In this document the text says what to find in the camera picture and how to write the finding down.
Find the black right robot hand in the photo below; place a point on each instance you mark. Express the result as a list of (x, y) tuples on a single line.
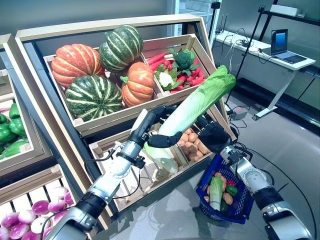
[(215, 137)]

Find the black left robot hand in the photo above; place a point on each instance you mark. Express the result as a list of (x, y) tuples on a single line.
[(140, 122)]

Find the green white napa cabbage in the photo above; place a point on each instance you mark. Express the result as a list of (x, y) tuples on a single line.
[(215, 195), (195, 105), (162, 160)]

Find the blue plastic shopping basket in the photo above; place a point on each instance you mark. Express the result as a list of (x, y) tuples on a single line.
[(240, 205)]

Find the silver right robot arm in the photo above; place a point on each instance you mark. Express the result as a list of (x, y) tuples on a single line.
[(252, 176)]

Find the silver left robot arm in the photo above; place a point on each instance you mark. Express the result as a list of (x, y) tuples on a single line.
[(117, 170)]

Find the brown potato heap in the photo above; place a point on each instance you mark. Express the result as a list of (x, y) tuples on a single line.
[(192, 147)]

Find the small wooden crate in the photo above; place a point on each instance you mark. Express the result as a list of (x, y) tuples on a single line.
[(200, 160), (203, 53)]

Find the grey box with red button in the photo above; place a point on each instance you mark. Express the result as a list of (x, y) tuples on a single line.
[(239, 113)]

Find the small orange pumpkin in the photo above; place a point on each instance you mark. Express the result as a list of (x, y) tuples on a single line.
[(138, 85)]

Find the red bell pepper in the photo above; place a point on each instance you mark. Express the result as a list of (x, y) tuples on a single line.
[(230, 183)]

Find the white cauliflower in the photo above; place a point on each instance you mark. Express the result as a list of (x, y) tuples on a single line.
[(165, 78)]

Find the green striped pumpkin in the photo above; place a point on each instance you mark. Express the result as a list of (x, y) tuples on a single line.
[(92, 97), (120, 47)]

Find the bright green bell pepper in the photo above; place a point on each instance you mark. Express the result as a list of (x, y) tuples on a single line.
[(231, 190)]

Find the dark green bell pepper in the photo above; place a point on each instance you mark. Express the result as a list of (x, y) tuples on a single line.
[(224, 206)]

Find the green broccoli head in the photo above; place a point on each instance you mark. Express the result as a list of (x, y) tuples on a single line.
[(185, 58)]

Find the large orange pumpkin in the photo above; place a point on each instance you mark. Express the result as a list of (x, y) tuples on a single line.
[(75, 62)]

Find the wooden vegetable display stand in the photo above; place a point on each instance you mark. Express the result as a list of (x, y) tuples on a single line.
[(100, 27)]

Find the black antenna router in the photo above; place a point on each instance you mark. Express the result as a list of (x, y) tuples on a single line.
[(220, 31)]

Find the white desk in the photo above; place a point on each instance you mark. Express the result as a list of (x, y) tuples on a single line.
[(300, 65)]

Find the grey laptop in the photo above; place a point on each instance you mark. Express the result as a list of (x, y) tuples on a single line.
[(280, 41)]

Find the glass door cabinet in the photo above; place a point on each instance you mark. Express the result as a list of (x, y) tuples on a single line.
[(192, 7)]

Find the black tripod stand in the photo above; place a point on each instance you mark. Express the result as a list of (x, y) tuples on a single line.
[(261, 8), (215, 5)]

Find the white box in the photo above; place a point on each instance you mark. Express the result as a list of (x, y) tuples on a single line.
[(285, 10)]

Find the dark wall shelf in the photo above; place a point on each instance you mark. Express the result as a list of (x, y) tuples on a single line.
[(307, 21)]

